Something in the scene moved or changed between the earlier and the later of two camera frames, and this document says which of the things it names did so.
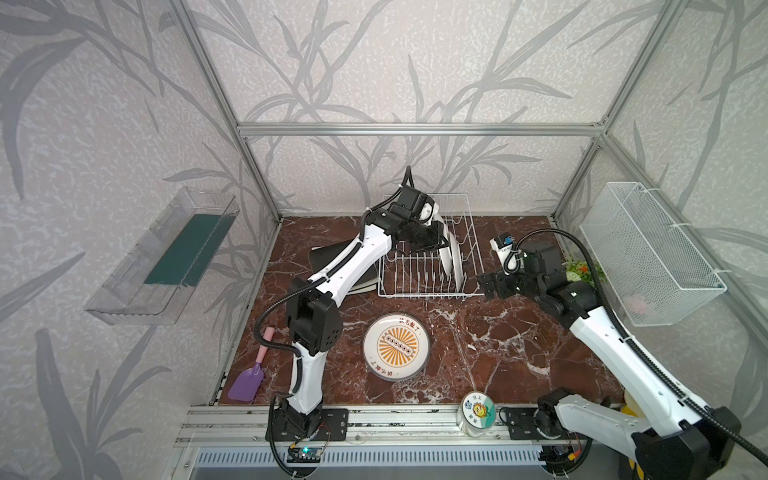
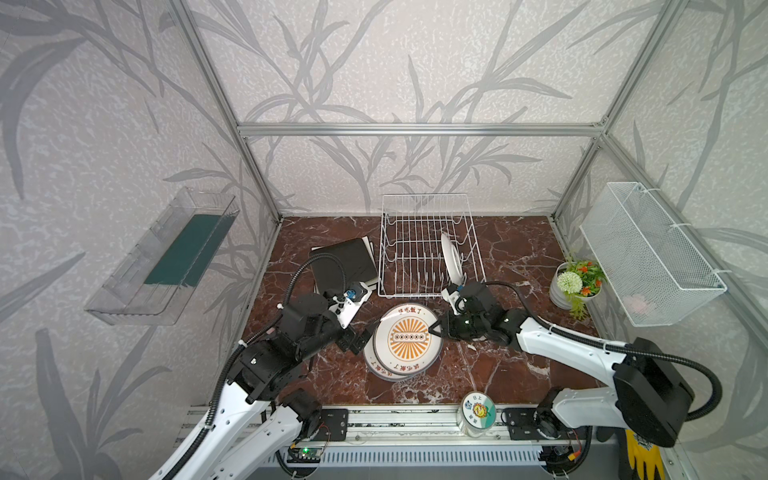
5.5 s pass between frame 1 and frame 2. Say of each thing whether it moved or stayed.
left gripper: moved
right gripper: moved
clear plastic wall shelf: stayed
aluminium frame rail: stayed
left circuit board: stayed
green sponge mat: stayed
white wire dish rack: stayed
